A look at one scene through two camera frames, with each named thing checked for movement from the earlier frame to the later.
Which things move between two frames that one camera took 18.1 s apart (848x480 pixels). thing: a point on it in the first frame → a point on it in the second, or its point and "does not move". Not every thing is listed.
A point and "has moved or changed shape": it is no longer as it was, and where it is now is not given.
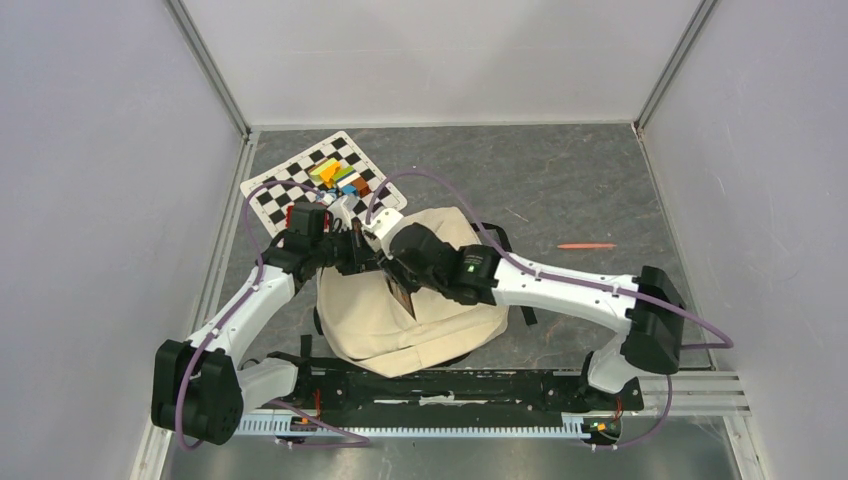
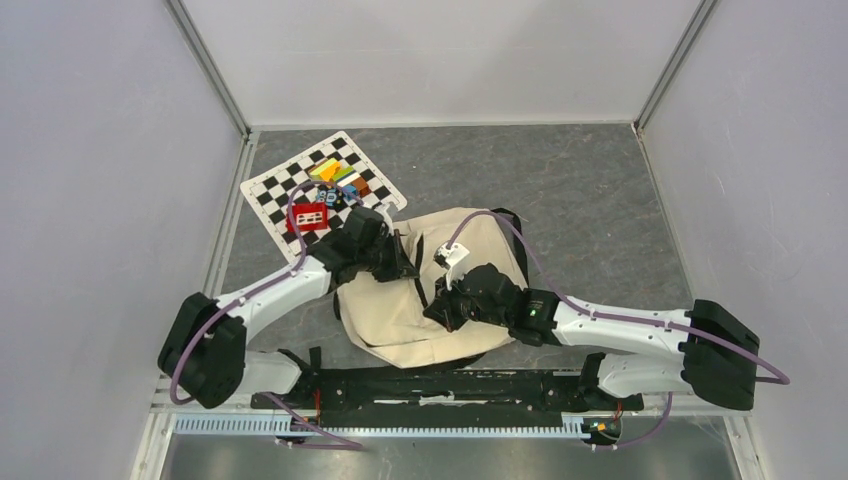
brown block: x=361 y=186 does not move
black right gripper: x=393 y=265 → x=441 y=309
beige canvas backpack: x=407 y=328 has moved or changed shape
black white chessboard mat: x=336 y=172 does not move
